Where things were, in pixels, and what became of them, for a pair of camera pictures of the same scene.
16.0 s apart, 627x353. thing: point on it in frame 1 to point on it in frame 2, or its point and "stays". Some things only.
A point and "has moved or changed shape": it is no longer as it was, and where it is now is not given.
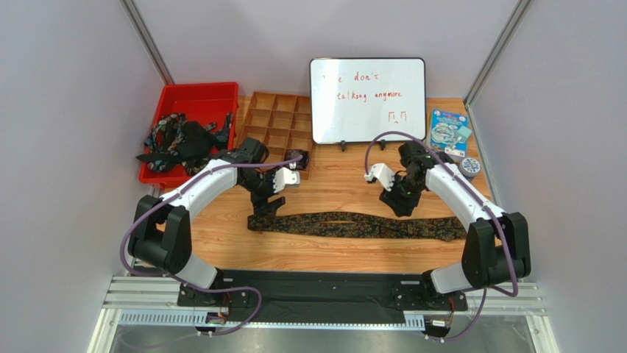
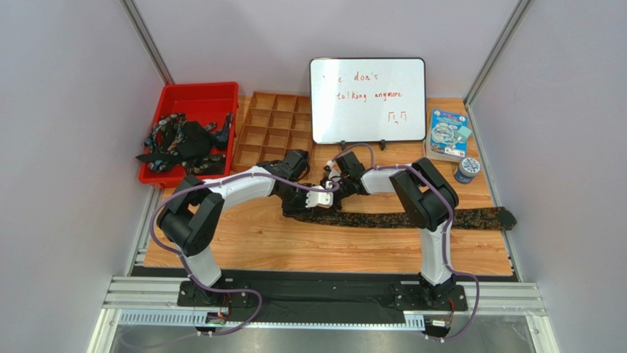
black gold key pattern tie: x=361 y=224 has moved or changed shape
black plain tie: x=195 y=140 stays
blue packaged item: x=449 y=133 stays
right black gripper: x=398 y=196 to x=344 y=187
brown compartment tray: x=281 y=123 stays
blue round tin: x=469 y=167 stays
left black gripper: x=267 y=199 to x=298 y=200
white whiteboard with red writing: x=359 y=99 stays
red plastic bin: x=205 y=103 stays
